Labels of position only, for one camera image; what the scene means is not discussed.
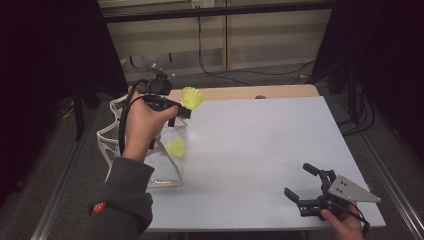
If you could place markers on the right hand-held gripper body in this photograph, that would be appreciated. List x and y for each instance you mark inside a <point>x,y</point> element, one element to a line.
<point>350,190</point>

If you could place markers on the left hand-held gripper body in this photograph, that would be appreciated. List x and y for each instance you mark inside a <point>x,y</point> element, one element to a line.
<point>159,90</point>

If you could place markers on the yellow shuttlecock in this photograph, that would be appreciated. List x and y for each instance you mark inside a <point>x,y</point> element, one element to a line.
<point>176,148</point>
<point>192,97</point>

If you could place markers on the clear bag with beige trim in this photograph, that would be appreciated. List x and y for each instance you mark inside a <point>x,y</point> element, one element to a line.
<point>166,166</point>

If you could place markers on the person's left hand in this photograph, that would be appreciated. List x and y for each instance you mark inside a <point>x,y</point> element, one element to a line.
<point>141,130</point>

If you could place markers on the person's right hand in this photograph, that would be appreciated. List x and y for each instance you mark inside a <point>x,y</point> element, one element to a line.
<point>347,230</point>

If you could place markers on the black metal stand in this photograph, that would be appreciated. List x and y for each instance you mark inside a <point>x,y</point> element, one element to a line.
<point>78,116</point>

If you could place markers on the white power socket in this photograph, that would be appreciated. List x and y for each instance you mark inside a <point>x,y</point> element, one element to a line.
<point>202,3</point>

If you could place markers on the black metal bar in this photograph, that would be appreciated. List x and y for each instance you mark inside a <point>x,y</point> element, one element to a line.
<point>216,11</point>

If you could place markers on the light wooden cabinet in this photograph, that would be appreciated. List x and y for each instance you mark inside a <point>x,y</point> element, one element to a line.
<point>266,36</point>

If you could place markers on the black curtain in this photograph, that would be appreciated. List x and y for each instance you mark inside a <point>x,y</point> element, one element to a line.
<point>33,66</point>
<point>393,50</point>

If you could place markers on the aluminium rail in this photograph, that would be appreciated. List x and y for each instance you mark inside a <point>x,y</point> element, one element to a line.
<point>55,206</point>
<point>393,186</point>

